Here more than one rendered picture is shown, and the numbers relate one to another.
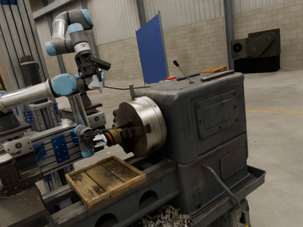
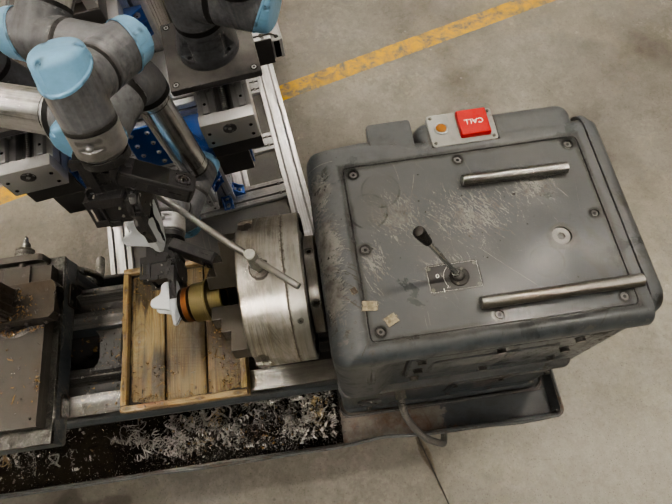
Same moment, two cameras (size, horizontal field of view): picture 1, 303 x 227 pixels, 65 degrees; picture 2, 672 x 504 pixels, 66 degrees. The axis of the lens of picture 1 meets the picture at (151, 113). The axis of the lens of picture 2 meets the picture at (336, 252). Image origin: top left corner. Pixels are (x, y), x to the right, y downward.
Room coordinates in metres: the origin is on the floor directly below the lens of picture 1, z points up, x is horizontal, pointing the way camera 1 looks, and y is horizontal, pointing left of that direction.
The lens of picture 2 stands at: (1.00, -0.24, 2.13)
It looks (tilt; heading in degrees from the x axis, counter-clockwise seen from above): 67 degrees down; 31
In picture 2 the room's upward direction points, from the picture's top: 7 degrees counter-clockwise
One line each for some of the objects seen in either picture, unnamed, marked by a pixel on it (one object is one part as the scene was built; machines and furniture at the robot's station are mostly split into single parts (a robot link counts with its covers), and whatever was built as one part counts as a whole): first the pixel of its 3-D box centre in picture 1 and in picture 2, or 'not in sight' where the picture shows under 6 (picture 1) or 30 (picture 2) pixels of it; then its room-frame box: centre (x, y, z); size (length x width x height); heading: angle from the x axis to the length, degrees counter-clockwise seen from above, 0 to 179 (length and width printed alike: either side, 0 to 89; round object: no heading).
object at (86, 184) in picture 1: (103, 177); (185, 330); (1.12, 0.30, 0.89); 0.36 x 0.30 x 0.04; 32
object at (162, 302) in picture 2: (98, 138); (164, 303); (1.13, 0.28, 1.09); 0.09 x 0.06 x 0.03; 32
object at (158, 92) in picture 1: (189, 110); (456, 258); (1.49, -0.25, 1.06); 0.59 x 0.48 x 0.39; 122
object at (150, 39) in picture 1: (150, 60); not in sight; (8.09, -0.26, 1.18); 4.12 x 0.80 x 2.35; 9
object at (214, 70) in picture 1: (211, 74); not in sight; (9.04, -2.48, 0.22); 1.25 x 0.86 x 0.44; 140
